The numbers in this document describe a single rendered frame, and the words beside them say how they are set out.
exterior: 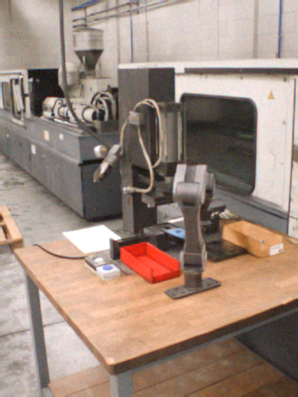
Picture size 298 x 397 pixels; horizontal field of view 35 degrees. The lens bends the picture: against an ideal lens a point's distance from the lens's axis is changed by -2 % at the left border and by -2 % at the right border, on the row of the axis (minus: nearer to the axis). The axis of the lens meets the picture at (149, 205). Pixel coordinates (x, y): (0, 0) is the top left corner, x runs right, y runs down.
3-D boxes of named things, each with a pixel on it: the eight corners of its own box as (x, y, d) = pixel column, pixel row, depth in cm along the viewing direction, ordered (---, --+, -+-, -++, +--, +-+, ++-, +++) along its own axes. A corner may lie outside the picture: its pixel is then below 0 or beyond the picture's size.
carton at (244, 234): (260, 260, 190) (261, 242, 188) (222, 242, 211) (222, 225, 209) (282, 252, 197) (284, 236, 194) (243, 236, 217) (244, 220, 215)
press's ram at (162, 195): (155, 214, 192) (153, 140, 183) (125, 199, 213) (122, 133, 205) (192, 206, 200) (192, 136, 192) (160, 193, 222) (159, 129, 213)
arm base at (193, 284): (162, 271, 162) (174, 278, 156) (210, 259, 171) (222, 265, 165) (163, 292, 164) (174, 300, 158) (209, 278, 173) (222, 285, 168)
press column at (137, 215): (133, 235, 220) (128, 67, 199) (121, 228, 230) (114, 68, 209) (159, 229, 227) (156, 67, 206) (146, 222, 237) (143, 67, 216)
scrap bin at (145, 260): (152, 284, 170) (152, 269, 168) (121, 261, 191) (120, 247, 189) (180, 276, 176) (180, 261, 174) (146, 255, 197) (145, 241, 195)
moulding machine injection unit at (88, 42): (34, 116, 713) (27, 31, 677) (86, 112, 748) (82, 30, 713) (90, 135, 495) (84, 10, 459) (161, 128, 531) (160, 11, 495)
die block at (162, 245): (156, 253, 198) (155, 237, 196) (144, 246, 206) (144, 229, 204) (195, 244, 207) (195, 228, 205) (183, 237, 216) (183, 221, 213)
